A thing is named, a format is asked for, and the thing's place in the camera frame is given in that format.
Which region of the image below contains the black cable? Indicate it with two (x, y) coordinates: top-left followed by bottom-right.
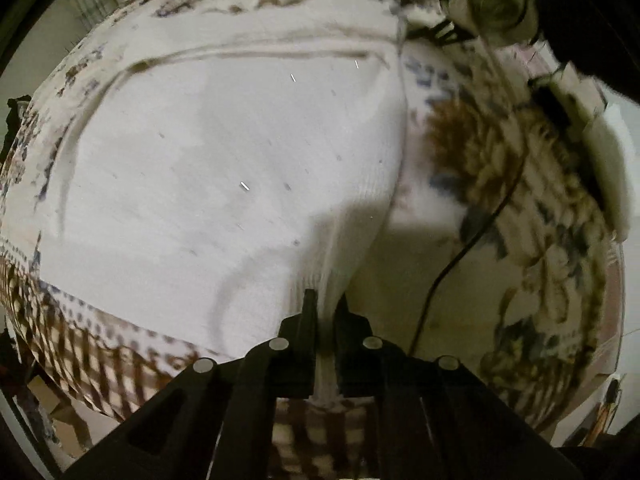
(407, 125), (532, 357)

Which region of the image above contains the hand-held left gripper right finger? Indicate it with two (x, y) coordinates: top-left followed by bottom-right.
(334, 294), (585, 480)

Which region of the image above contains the printed floral blanket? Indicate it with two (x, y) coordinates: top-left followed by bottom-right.
(0, 0), (626, 480)

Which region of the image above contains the white knit garment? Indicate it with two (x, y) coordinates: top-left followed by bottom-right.
(36, 0), (407, 407)

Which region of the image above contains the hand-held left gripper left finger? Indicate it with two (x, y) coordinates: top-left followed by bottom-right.
(64, 289), (319, 480)

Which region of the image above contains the cardboard box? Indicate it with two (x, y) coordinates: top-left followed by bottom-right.
(26, 374), (87, 461)

